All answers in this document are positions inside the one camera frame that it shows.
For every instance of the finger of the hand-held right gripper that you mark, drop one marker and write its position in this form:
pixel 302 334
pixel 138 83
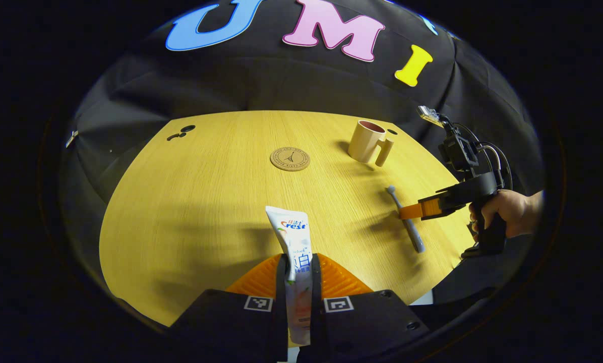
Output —
pixel 430 207

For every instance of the beige cup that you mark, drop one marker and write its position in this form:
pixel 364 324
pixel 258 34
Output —
pixel 364 143

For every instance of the light blue toothbrush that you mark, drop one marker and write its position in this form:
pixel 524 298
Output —
pixel 413 232

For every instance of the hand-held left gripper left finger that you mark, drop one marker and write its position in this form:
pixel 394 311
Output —
pixel 231 322

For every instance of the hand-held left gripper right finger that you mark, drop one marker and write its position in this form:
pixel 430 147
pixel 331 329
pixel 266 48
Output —
pixel 367 322

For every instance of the black backdrop cloth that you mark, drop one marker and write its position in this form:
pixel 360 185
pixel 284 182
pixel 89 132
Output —
pixel 281 80

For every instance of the white toothpaste tube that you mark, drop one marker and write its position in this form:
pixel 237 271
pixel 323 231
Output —
pixel 294 227

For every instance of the wooden desktop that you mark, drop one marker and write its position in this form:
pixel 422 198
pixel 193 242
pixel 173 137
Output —
pixel 205 201

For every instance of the silver metal clip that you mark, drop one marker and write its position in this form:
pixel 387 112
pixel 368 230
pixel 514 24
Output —
pixel 71 138

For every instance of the round brown coaster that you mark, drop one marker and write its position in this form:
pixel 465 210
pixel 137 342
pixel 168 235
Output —
pixel 290 159

